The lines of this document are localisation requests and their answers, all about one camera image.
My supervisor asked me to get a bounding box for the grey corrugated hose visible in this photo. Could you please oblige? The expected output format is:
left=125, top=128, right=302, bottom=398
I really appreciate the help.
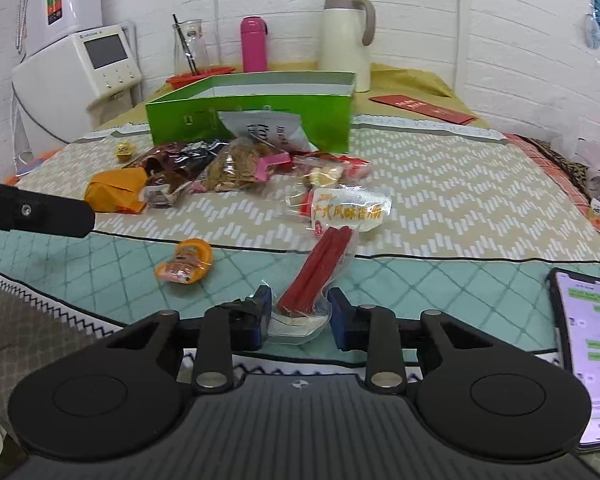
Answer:
left=13, top=0, right=34, bottom=54

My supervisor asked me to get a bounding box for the green cardboard box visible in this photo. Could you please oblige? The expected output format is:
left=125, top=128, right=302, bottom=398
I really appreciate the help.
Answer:
left=145, top=71, right=357, bottom=154

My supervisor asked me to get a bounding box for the brown dried fruit packet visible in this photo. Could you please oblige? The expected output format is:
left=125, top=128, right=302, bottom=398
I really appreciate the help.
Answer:
left=141, top=169, right=197, bottom=209

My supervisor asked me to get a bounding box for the red sausage stick packet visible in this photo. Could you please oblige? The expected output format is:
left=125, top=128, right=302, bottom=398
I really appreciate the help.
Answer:
left=267, top=225, right=359, bottom=346

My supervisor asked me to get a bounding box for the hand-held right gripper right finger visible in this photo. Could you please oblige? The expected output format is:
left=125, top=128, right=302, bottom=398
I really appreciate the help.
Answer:
left=327, top=287, right=497, bottom=394

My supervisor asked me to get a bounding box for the brown snack packet pink label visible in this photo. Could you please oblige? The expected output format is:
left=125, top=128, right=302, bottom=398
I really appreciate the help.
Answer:
left=192, top=137, right=291, bottom=194

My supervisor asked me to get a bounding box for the red plastic basket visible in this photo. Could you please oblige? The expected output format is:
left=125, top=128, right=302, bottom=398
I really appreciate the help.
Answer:
left=166, top=64, right=236, bottom=85

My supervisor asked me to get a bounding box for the white snack pouch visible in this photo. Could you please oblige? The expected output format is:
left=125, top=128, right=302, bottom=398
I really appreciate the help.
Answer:
left=219, top=110, right=321, bottom=154

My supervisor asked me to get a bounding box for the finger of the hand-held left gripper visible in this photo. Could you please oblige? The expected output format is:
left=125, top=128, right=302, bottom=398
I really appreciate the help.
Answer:
left=0, top=176, right=96, bottom=239

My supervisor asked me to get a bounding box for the cream thermos jug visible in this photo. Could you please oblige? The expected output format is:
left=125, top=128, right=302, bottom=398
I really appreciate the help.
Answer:
left=318, top=0, right=378, bottom=94

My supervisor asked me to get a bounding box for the white printed sausage packet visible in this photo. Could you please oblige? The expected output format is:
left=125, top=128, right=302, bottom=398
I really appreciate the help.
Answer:
left=285, top=186, right=394, bottom=239

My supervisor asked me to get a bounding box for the white wall pipe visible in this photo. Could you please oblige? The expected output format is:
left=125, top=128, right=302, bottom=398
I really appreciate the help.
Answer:
left=455, top=0, right=466, bottom=87
left=211, top=0, right=222, bottom=77

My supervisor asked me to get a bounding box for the white appliance with screen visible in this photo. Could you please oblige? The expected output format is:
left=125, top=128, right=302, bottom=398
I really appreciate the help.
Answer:
left=12, top=25, right=144, bottom=147

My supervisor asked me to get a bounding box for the grey patterned cloth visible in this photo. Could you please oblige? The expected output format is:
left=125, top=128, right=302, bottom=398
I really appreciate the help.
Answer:
left=0, top=269, right=127, bottom=413

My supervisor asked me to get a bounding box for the smartphone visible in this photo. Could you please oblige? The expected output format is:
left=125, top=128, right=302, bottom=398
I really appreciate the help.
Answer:
left=548, top=267, right=600, bottom=454

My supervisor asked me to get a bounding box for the glass carafe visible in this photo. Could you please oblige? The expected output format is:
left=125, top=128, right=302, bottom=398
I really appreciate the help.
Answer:
left=172, top=19, right=210, bottom=77

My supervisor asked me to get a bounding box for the clear packet of candies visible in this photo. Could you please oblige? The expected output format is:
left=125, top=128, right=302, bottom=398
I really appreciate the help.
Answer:
left=292, top=154, right=371, bottom=187

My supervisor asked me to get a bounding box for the pink thermos bottle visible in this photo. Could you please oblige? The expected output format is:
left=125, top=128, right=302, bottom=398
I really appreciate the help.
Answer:
left=239, top=16, right=270, bottom=74

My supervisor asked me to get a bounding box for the small orange round snack packet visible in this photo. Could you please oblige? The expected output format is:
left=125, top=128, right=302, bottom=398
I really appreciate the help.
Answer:
left=154, top=238, right=215, bottom=285

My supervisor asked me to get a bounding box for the dark red snack packet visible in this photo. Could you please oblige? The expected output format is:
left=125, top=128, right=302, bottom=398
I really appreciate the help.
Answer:
left=122, top=141, right=227, bottom=176

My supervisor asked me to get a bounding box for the beige green patterned mat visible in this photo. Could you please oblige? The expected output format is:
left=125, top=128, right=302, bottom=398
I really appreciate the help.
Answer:
left=0, top=112, right=600, bottom=377

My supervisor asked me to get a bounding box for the black straw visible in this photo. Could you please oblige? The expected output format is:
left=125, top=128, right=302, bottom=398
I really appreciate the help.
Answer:
left=172, top=14, right=200, bottom=75

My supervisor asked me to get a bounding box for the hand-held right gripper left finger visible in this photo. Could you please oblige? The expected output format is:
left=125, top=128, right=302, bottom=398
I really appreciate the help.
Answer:
left=105, top=285, right=273, bottom=394

